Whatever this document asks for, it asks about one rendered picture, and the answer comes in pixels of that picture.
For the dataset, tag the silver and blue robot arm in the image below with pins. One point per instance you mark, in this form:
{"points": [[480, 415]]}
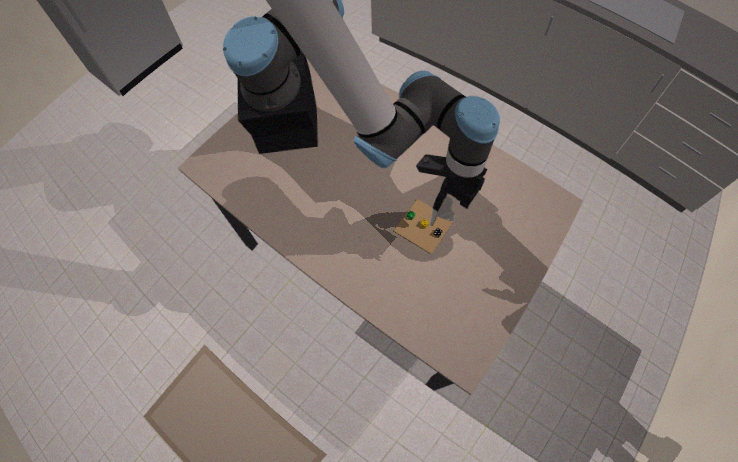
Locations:
{"points": [[385, 130]]}

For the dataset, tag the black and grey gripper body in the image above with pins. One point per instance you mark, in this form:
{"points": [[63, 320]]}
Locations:
{"points": [[465, 188]]}

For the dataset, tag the tan mat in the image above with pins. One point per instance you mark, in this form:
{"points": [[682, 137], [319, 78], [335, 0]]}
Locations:
{"points": [[412, 231]]}

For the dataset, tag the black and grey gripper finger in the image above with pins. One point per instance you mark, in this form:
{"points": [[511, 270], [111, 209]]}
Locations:
{"points": [[440, 210]]}

